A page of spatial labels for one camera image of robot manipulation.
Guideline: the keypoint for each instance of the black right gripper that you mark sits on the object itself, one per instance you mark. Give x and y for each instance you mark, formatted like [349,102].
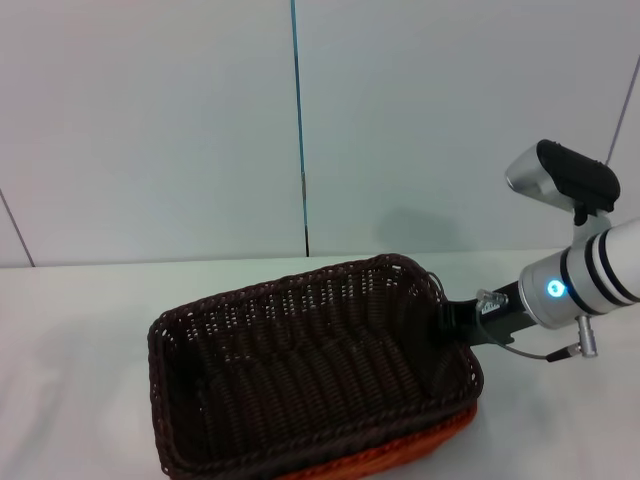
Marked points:
[492,325]

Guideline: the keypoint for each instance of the orange woven plastic basket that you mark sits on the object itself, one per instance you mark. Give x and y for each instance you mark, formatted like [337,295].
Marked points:
[400,452]

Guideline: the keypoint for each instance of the dark brown woven basket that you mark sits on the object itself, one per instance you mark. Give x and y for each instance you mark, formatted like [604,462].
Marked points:
[310,370]

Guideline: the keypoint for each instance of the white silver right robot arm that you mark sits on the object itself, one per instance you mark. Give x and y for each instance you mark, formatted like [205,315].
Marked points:
[590,270]

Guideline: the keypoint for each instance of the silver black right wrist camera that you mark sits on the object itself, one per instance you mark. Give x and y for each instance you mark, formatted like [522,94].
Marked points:
[565,175]

